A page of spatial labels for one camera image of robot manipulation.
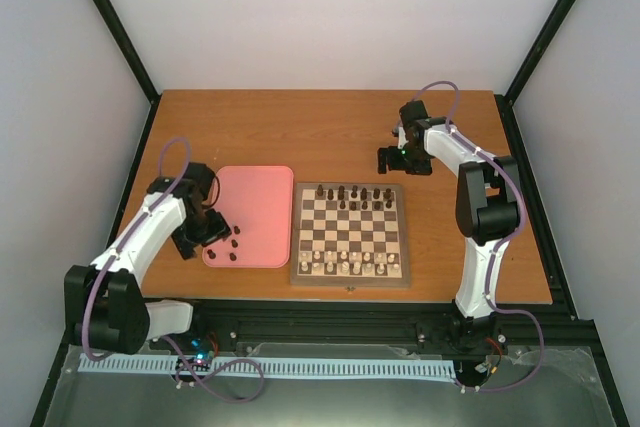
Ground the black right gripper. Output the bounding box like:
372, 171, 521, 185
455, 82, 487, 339
377, 145, 431, 176

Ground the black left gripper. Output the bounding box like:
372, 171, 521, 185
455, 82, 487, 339
172, 208, 232, 260

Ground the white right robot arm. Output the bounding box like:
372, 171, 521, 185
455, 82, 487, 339
377, 100, 525, 319

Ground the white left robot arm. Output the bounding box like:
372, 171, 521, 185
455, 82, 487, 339
64, 162, 231, 362

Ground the wooden chess board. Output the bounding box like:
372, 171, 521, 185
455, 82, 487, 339
290, 182, 411, 290

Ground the light queen chess piece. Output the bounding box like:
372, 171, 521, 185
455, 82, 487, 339
339, 261, 350, 276

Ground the pink plastic tray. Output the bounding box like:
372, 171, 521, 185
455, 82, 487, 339
201, 166, 294, 269

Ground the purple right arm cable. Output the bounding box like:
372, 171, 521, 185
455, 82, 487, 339
412, 79, 546, 393

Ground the black aluminium frame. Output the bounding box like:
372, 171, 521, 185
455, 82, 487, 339
29, 0, 640, 427

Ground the light blue cable duct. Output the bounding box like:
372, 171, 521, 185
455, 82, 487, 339
78, 354, 456, 382

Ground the grey metal base plate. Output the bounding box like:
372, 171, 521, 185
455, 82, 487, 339
33, 344, 617, 426

